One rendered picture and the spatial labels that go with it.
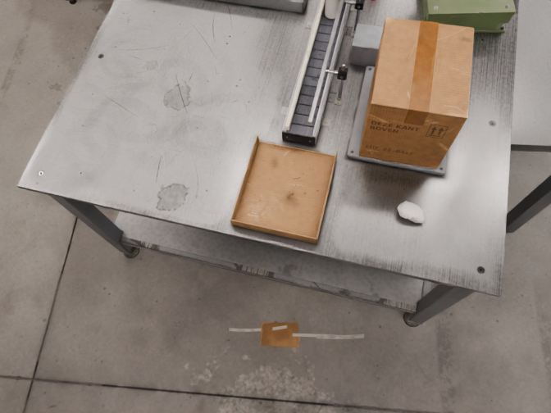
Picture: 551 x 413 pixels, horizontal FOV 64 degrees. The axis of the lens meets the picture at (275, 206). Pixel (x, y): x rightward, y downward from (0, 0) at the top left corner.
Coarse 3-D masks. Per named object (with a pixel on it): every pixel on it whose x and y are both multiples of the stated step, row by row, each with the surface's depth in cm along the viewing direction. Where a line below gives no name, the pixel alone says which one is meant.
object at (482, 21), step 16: (432, 0) 153; (448, 0) 152; (464, 0) 151; (480, 0) 151; (496, 0) 150; (512, 0) 149; (432, 16) 151; (448, 16) 151; (464, 16) 150; (480, 16) 150; (496, 16) 149; (480, 32) 156; (496, 32) 155
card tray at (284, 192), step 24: (264, 144) 142; (264, 168) 139; (288, 168) 138; (312, 168) 138; (240, 192) 133; (264, 192) 135; (288, 192) 135; (312, 192) 134; (240, 216) 133; (264, 216) 132; (288, 216) 132; (312, 216) 131; (312, 240) 126
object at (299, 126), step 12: (324, 12) 157; (324, 24) 155; (324, 36) 153; (336, 36) 152; (312, 48) 151; (324, 48) 150; (312, 60) 149; (312, 72) 147; (312, 84) 145; (324, 84) 144; (300, 96) 143; (312, 96) 143; (300, 108) 141; (300, 120) 139; (312, 120) 139; (288, 132) 138; (300, 132) 138
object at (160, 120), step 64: (128, 0) 172; (192, 0) 170; (384, 0) 164; (128, 64) 159; (192, 64) 157; (256, 64) 156; (512, 64) 150; (64, 128) 149; (128, 128) 148; (192, 128) 147; (256, 128) 145; (320, 128) 144; (64, 192) 140; (128, 192) 138; (192, 192) 137; (384, 192) 134; (448, 192) 132; (384, 256) 126; (448, 256) 125
